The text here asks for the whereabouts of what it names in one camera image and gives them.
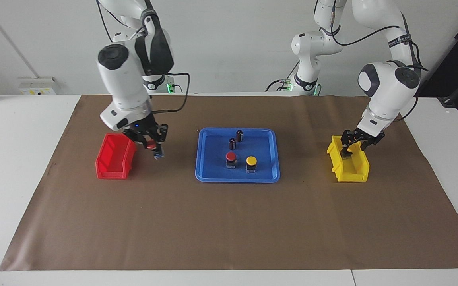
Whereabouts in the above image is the black left base cable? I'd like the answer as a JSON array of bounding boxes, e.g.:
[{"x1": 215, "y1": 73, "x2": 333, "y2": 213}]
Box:
[{"x1": 265, "y1": 60, "x2": 300, "y2": 92}]

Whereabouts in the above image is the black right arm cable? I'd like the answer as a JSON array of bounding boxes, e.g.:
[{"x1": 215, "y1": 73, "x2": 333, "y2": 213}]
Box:
[{"x1": 149, "y1": 72, "x2": 190, "y2": 114}]

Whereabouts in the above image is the blue plastic tray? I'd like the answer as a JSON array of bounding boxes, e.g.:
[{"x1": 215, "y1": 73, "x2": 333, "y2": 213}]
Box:
[{"x1": 195, "y1": 127, "x2": 281, "y2": 184}]

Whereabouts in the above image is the yellow plastic bin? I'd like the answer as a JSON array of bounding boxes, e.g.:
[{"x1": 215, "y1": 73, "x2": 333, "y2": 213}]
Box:
[{"x1": 326, "y1": 135, "x2": 370, "y2": 183}]

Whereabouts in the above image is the brown paper mat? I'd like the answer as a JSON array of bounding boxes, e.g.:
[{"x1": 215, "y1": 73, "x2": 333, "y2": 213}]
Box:
[{"x1": 0, "y1": 94, "x2": 458, "y2": 272}]

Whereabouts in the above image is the red plastic bin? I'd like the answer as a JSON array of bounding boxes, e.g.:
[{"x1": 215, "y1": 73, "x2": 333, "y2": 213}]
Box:
[{"x1": 95, "y1": 133, "x2": 137, "y2": 180}]

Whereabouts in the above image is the white wall socket box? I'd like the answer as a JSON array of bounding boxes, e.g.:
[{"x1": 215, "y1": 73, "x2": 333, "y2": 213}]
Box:
[{"x1": 17, "y1": 77, "x2": 57, "y2": 95}]

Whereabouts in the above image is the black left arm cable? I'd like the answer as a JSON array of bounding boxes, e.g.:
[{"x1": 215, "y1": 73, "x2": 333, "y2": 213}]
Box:
[{"x1": 330, "y1": 0, "x2": 429, "y2": 73}]

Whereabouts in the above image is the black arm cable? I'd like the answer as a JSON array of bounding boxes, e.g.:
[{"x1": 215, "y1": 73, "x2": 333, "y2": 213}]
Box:
[
  {"x1": 330, "y1": 0, "x2": 429, "y2": 73},
  {"x1": 149, "y1": 72, "x2": 190, "y2": 114}
]

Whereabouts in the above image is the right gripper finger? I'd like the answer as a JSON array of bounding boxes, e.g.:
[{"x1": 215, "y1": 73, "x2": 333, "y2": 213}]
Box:
[
  {"x1": 155, "y1": 124, "x2": 169, "y2": 159},
  {"x1": 130, "y1": 137, "x2": 150, "y2": 151}
]

